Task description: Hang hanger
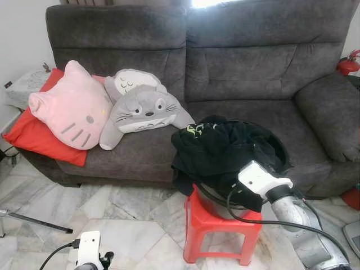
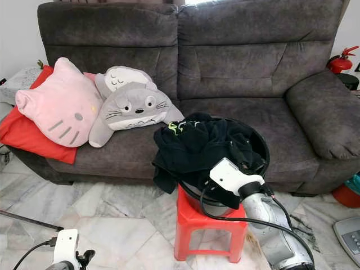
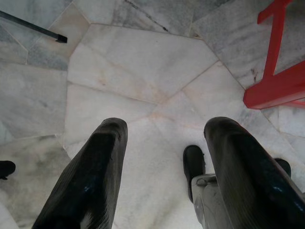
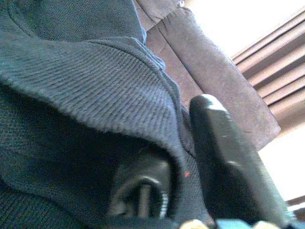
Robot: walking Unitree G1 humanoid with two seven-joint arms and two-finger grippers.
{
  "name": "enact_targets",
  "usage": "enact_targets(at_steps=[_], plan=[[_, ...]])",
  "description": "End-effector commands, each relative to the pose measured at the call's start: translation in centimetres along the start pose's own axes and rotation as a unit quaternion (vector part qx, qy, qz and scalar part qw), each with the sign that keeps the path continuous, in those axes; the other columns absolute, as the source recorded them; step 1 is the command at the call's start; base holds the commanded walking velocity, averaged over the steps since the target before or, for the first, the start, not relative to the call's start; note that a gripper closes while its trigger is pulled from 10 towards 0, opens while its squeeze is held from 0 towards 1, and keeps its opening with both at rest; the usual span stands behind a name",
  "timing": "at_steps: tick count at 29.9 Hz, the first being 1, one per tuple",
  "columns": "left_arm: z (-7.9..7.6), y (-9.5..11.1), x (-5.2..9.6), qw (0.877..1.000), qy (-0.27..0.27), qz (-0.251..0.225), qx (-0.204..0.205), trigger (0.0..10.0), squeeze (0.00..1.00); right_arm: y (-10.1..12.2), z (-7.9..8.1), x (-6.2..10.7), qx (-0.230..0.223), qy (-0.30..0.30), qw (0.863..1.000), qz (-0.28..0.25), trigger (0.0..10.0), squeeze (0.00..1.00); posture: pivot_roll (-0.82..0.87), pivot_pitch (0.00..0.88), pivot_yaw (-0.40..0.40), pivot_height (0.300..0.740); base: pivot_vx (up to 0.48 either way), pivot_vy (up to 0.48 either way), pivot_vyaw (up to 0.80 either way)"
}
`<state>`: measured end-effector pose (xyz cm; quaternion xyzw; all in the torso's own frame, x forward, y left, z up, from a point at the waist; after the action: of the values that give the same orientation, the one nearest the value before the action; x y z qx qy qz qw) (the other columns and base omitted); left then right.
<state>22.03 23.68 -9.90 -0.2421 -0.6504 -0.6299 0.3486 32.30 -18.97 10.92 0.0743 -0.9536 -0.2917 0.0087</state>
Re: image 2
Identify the red plastic stool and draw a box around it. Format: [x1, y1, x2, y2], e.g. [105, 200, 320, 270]
[173, 184, 249, 264]

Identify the red cushion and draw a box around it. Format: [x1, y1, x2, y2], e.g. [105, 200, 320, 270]
[0, 66, 92, 165]

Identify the black garment with green print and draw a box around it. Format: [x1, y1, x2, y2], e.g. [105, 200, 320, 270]
[152, 112, 267, 210]

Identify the pink cat plush cushion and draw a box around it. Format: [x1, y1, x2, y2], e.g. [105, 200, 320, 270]
[15, 57, 104, 149]

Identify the grey Totoro plush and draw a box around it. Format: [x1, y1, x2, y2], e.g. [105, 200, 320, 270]
[88, 82, 186, 149]

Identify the white and grey plush cushion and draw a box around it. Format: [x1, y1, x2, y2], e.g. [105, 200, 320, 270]
[94, 66, 156, 101]

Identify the lace-covered side table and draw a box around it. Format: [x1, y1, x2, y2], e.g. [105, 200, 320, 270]
[0, 65, 43, 106]

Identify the black round laundry basket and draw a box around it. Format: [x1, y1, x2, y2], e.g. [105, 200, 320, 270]
[177, 115, 271, 218]

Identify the dark grey fabric sofa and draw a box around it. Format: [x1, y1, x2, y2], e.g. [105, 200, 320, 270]
[8, 0, 360, 196]

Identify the grey appliance with buttons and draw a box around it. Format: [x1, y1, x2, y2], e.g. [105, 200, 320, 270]
[332, 217, 360, 260]

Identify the red basin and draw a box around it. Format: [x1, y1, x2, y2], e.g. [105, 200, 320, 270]
[332, 183, 360, 209]

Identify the red fire extinguisher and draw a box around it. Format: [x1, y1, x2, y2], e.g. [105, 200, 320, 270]
[327, 46, 360, 74]

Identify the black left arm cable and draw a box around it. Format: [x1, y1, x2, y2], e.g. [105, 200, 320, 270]
[12, 237, 58, 270]

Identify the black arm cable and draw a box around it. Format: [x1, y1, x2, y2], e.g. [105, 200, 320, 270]
[200, 183, 316, 266]
[12, 237, 58, 270]

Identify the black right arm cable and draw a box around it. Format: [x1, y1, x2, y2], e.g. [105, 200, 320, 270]
[200, 183, 316, 266]

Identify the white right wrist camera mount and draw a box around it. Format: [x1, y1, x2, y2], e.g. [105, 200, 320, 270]
[209, 157, 266, 197]

